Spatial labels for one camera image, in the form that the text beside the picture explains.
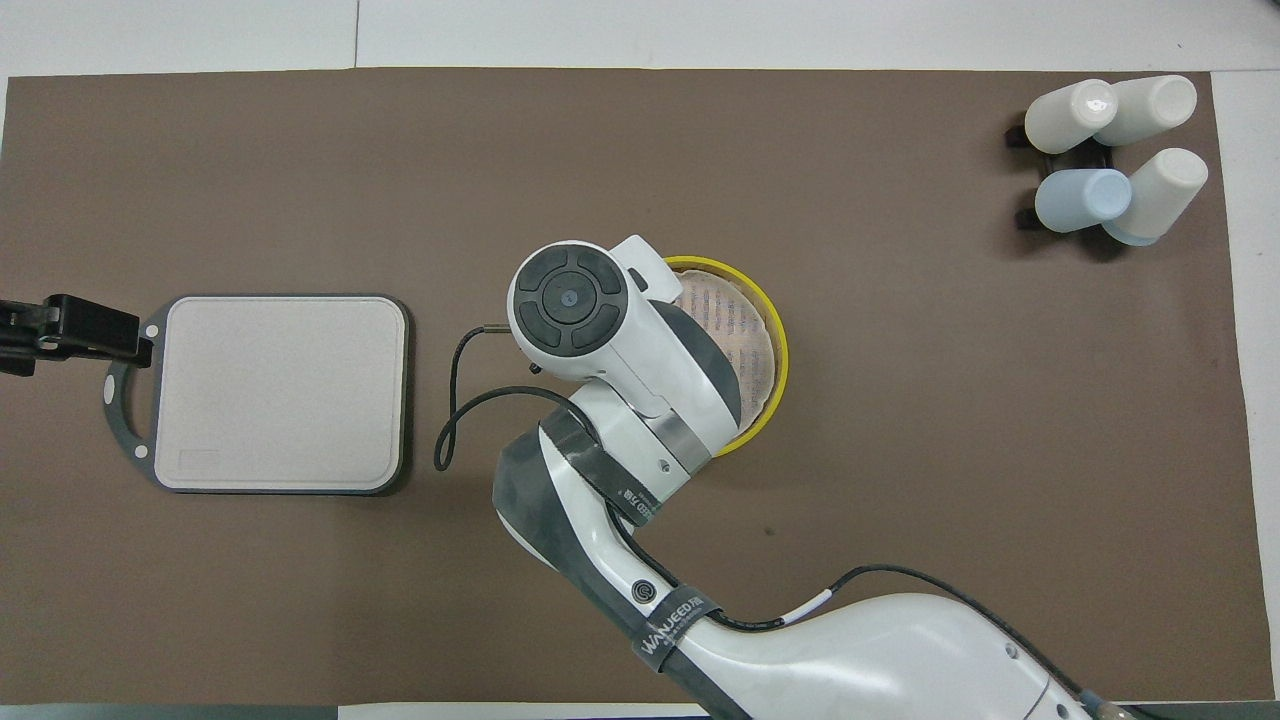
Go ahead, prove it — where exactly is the white plastic cup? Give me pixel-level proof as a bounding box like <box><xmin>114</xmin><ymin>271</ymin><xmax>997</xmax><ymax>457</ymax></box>
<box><xmin>1102</xmin><ymin>148</ymin><xmax>1210</xmax><ymax>247</ymax></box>
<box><xmin>1094</xmin><ymin>75</ymin><xmax>1199</xmax><ymax>148</ymax></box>

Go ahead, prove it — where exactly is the light blue plastic cup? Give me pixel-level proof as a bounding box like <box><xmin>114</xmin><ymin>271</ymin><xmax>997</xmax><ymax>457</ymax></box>
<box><xmin>1034</xmin><ymin>168</ymin><xmax>1134</xmax><ymax>235</ymax></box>

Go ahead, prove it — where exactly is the white gauze liner cloth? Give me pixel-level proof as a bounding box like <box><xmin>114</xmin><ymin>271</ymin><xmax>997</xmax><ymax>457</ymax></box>
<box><xmin>668</xmin><ymin>268</ymin><xmax>780</xmax><ymax>443</ymax></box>

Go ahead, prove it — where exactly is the beige plastic cup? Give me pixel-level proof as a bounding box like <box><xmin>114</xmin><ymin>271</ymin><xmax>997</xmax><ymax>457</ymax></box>
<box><xmin>1025</xmin><ymin>79</ymin><xmax>1120</xmax><ymax>155</ymax></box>

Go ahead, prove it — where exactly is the yellow steamer lid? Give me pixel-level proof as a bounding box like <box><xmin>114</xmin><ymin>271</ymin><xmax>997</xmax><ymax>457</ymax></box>
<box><xmin>663</xmin><ymin>256</ymin><xmax>790</xmax><ymax>456</ymax></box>

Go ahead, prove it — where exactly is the brown table mat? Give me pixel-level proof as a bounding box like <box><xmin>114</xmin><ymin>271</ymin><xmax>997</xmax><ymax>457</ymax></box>
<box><xmin>0</xmin><ymin>68</ymin><xmax>1277</xmax><ymax>707</ymax></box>

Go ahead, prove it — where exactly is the black cup rack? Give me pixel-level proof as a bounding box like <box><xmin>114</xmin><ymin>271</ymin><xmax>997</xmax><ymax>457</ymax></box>
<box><xmin>1005</xmin><ymin>118</ymin><xmax>1119</xmax><ymax>233</ymax></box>

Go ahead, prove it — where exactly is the white cutting board grey handle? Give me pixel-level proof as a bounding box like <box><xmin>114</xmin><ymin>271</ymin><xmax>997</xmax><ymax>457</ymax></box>
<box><xmin>105</xmin><ymin>293</ymin><xmax>413</xmax><ymax>497</ymax></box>

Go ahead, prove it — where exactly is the yellow slatted steamer base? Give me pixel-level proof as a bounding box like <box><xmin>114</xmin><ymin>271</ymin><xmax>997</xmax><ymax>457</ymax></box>
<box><xmin>712</xmin><ymin>400</ymin><xmax>787</xmax><ymax>459</ymax></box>

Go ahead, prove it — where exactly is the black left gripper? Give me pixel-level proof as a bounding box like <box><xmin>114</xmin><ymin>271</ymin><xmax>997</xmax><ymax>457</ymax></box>
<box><xmin>0</xmin><ymin>294</ymin><xmax>154</xmax><ymax>377</ymax></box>

